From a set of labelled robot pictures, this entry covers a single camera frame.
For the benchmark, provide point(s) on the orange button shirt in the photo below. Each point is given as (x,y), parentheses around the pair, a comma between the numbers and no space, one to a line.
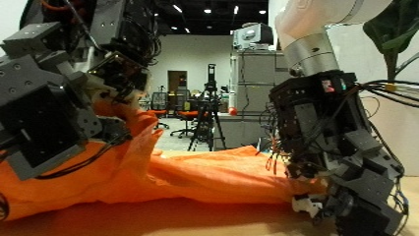
(209,177)

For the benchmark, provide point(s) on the low grey counter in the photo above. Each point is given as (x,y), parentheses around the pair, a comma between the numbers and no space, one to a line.
(243,129)

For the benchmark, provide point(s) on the grey metal cabinet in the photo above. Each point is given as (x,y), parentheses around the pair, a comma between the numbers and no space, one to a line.
(257,85)

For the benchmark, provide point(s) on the red ball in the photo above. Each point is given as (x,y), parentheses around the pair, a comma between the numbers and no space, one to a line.
(233,111)

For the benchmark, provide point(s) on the orange office chair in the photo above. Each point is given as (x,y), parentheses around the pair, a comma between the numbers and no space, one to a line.
(188,114)
(158,112)

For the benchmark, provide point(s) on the brown door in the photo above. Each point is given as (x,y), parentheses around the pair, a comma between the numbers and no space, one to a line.
(177,80)

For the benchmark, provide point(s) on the green potted plant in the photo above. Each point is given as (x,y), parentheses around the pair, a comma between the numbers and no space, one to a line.
(390,29)

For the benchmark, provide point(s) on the grey boxy monitor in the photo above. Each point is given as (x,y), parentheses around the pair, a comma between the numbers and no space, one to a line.
(251,35)

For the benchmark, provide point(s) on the black camera tripod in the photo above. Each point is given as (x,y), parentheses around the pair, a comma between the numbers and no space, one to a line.
(210,98)

